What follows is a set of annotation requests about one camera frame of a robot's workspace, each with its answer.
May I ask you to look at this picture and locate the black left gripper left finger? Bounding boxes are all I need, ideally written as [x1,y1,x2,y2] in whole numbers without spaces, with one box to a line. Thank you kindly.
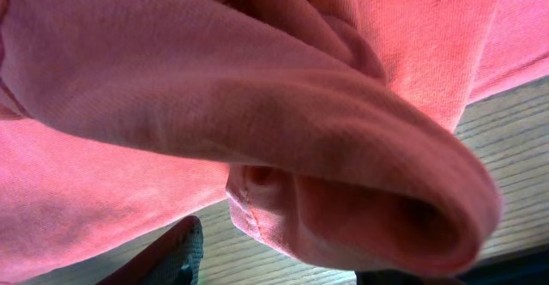
[97,215,203,285]

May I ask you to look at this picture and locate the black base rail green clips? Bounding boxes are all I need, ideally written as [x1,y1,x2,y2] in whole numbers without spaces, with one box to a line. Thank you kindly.
[457,244,549,285]

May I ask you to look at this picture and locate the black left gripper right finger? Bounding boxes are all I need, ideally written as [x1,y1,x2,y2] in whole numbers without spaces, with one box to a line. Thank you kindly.
[355,270,465,285]

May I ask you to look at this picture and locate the orange red t-shirt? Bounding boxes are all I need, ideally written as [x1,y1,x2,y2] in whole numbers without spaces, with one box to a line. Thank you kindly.
[1,0,548,284]

